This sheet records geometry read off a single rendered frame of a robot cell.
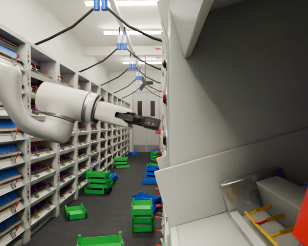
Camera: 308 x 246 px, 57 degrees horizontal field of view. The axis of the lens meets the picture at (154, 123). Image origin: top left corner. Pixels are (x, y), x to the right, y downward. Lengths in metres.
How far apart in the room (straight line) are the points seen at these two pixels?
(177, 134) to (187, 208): 0.06
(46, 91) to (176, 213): 0.60
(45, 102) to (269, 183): 0.65
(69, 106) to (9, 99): 0.14
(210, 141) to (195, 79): 0.06
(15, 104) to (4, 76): 0.07
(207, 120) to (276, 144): 0.06
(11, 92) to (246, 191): 0.62
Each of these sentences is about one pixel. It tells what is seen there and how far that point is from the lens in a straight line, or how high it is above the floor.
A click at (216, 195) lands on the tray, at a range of 0.26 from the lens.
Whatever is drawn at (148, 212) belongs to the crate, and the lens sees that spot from 2.78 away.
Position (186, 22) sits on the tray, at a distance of 0.20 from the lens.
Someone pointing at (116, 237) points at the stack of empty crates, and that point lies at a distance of 2.20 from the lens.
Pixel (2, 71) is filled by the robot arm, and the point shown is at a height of 1.13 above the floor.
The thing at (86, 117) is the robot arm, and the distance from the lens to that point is 0.77.
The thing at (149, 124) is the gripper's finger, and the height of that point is 1.01.
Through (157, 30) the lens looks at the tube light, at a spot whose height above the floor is 2.86.
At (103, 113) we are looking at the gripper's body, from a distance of 0.74.
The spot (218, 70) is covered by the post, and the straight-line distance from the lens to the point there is 0.26.
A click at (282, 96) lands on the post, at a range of 0.27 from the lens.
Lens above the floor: 1.01
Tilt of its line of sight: level
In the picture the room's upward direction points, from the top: straight up
